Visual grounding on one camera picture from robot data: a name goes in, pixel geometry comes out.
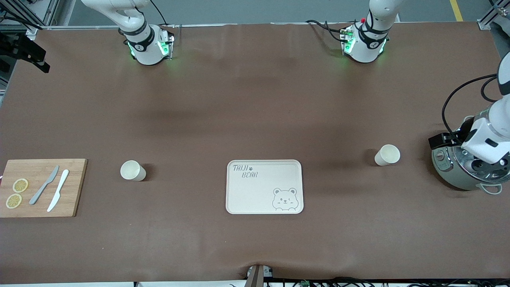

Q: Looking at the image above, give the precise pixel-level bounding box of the white IKEA cup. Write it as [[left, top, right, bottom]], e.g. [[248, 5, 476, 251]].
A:
[[120, 160, 147, 182], [374, 144, 401, 167]]

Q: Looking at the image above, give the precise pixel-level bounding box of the glass pot lid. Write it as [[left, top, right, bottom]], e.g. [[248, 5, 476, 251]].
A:
[[453, 147, 510, 185]]

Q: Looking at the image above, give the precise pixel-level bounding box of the grey-green cooking pot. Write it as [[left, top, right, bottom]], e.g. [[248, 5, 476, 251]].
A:
[[432, 116, 504, 195]]

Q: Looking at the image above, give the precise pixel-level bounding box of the bamboo cutting board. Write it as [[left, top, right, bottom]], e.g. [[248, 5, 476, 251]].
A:
[[0, 159, 88, 218]]

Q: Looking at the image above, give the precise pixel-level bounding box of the grey plastic knife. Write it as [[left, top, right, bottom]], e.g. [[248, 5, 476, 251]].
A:
[[29, 165, 60, 205]]

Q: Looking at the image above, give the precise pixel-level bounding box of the white plastic knife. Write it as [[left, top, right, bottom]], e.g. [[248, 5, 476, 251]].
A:
[[47, 169, 70, 212]]

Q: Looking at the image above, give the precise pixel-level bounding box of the cream bear print tray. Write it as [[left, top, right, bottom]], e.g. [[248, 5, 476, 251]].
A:
[[226, 159, 304, 215]]

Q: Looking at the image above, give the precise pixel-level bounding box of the brown table mat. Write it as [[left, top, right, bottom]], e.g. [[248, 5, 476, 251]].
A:
[[0, 22, 510, 284]]

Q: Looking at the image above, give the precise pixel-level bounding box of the aluminium frame profile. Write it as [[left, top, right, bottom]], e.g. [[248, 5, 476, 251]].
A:
[[478, 0, 510, 30], [0, 0, 60, 41]]

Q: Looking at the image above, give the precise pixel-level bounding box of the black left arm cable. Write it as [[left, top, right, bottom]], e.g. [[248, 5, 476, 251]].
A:
[[442, 74, 500, 138]]

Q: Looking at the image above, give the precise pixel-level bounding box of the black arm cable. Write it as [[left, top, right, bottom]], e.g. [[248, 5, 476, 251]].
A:
[[0, 10, 43, 31], [442, 74, 500, 138]]

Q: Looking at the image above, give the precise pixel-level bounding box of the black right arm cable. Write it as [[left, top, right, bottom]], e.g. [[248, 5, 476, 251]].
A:
[[0, 10, 43, 31]]

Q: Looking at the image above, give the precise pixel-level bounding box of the black base power cable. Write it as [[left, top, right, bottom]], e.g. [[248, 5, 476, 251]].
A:
[[306, 19, 347, 42]]

